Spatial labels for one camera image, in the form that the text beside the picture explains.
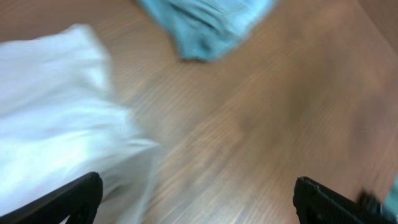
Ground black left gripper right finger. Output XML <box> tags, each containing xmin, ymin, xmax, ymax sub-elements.
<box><xmin>293</xmin><ymin>177</ymin><xmax>397</xmax><ymax>224</ymax></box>

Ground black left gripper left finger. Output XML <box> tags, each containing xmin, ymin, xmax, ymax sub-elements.
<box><xmin>1</xmin><ymin>172</ymin><xmax>103</xmax><ymax>224</ymax></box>

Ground beige cotton shorts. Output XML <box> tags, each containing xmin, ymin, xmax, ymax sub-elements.
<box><xmin>1</xmin><ymin>24</ymin><xmax>159</xmax><ymax>223</ymax></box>

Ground light blue denim shorts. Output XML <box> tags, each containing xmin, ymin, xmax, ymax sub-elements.
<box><xmin>139</xmin><ymin>0</ymin><xmax>277</xmax><ymax>61</ymax></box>

